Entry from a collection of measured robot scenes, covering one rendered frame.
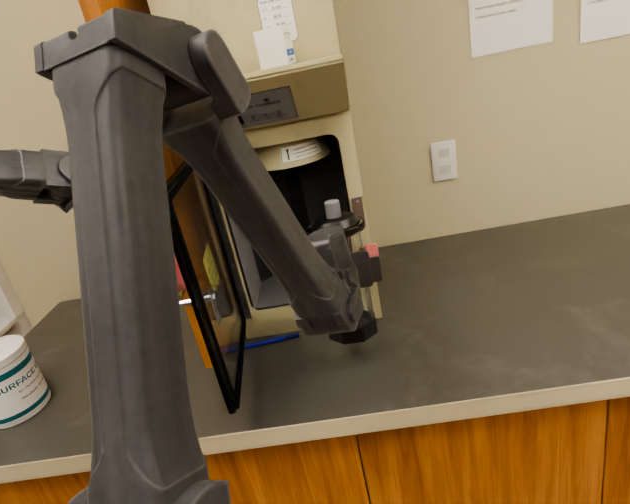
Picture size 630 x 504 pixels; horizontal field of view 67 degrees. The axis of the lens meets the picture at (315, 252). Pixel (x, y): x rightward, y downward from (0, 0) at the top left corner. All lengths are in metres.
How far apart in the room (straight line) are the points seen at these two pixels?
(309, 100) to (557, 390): 0.65
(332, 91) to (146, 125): 0.55
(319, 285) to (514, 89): 1.01
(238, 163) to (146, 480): 0.28
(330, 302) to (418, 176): 0.89
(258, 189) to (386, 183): 0.97
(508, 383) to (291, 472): 0.44
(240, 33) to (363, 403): 0.70
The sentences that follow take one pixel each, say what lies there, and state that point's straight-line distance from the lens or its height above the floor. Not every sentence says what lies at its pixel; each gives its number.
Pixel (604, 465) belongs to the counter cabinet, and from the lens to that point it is 1.13.
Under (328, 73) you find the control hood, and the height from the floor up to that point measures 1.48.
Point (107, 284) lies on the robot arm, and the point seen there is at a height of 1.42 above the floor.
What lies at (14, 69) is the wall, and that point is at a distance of 1.60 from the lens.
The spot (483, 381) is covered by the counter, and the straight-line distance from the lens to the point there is 0.92.
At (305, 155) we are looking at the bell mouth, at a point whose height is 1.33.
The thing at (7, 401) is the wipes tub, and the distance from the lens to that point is 1.18.
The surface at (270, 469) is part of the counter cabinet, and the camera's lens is 1.01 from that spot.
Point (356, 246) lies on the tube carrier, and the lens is 0.86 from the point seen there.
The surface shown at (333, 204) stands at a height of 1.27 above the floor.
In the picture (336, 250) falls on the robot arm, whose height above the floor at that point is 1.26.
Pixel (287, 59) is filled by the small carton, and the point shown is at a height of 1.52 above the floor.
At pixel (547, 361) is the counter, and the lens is 0.97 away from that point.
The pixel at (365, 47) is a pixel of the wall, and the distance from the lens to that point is 1.37.
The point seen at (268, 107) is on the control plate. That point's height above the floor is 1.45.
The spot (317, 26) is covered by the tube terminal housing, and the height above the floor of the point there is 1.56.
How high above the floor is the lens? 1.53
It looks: 23 degrees down
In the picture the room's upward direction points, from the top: 12 degrees counter-clockwise
